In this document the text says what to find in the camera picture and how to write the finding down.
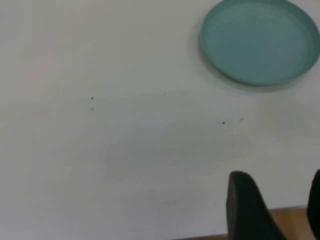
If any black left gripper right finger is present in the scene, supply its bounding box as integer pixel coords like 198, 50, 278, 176
306, 169, 320, 240

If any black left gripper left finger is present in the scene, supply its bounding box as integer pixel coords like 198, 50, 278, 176
225, 171, 289, 240

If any green round plate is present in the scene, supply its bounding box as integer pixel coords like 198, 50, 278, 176
198, 0, 320, 88

